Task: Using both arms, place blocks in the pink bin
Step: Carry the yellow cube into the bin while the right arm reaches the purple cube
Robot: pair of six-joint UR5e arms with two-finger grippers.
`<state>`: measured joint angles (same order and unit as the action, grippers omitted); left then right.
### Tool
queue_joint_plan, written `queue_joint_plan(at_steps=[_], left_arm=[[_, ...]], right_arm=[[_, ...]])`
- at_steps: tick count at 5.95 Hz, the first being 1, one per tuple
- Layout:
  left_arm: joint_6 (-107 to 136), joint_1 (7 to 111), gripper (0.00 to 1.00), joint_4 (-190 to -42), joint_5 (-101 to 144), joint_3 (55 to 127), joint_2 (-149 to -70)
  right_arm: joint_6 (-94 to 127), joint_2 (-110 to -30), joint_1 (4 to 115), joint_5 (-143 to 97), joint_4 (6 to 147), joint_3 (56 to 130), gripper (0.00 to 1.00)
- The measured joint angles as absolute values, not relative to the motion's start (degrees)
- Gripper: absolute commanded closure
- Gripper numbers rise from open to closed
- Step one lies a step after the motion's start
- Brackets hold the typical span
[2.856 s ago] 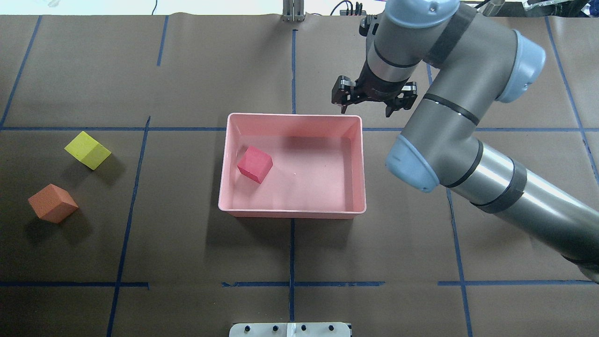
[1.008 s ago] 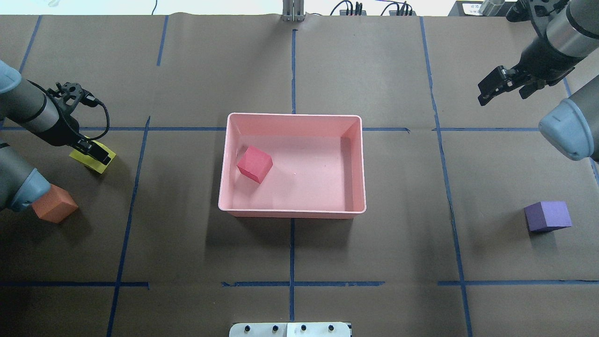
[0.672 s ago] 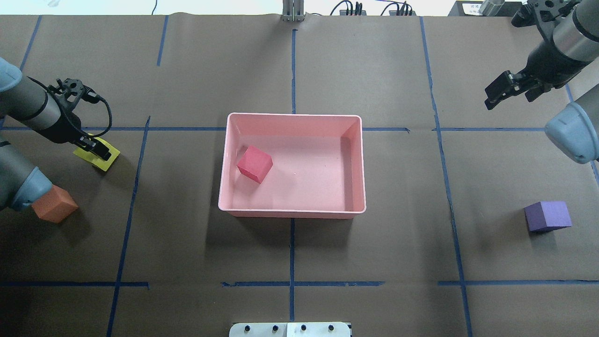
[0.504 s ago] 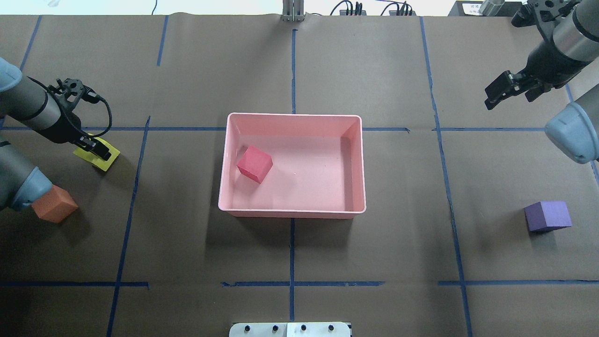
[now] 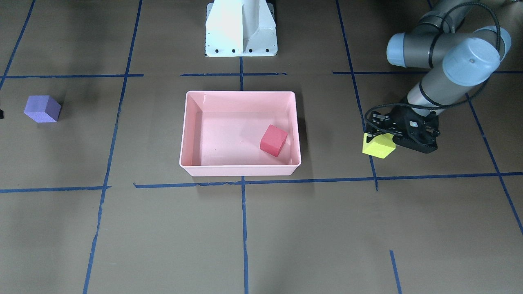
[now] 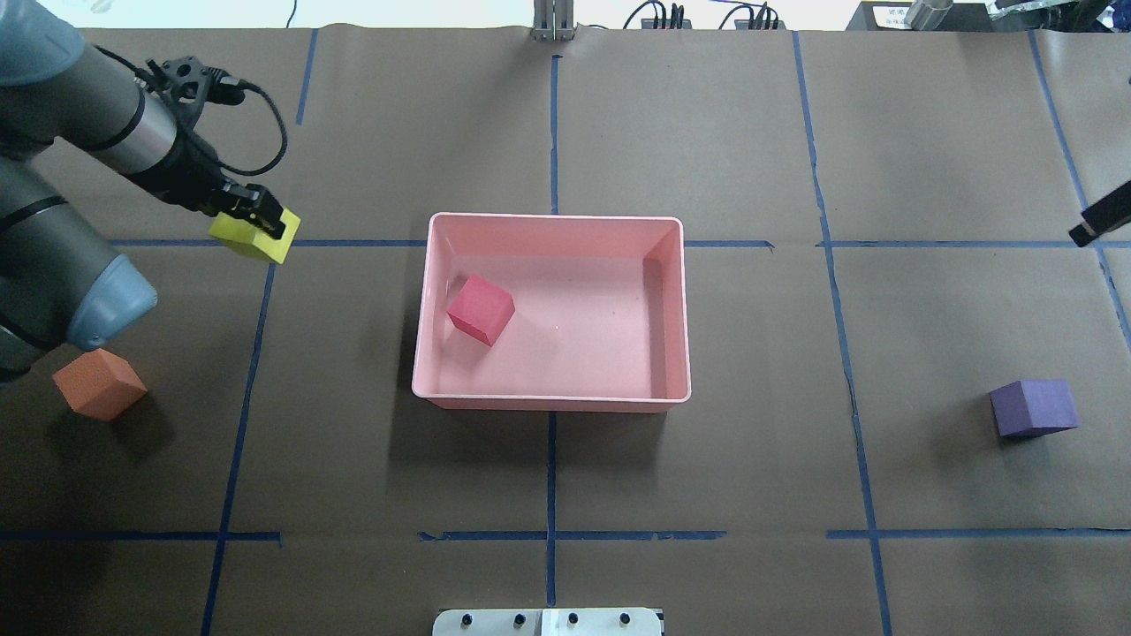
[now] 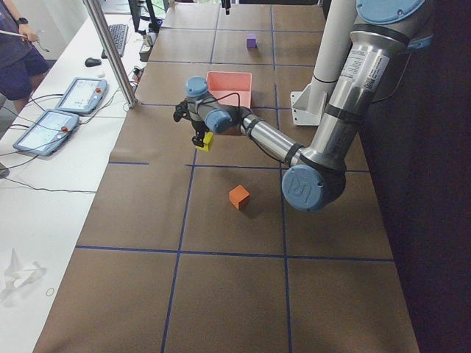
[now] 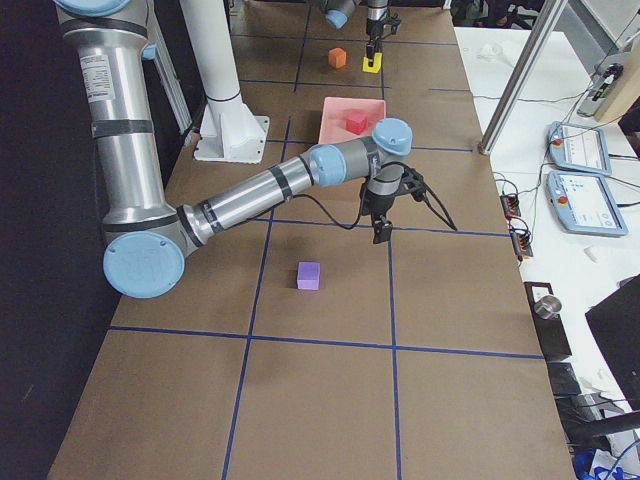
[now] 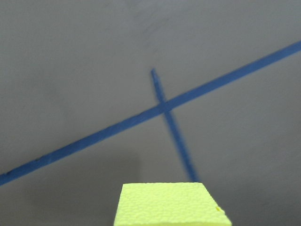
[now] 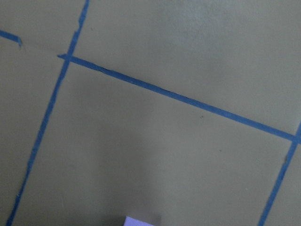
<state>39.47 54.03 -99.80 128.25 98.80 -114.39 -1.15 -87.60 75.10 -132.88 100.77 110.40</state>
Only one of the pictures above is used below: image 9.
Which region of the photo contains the yellow foam block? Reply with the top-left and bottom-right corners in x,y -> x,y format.
114,182 -> 232,226

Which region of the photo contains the brown paper table cover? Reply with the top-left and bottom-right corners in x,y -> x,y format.
0,0 -> 301,226

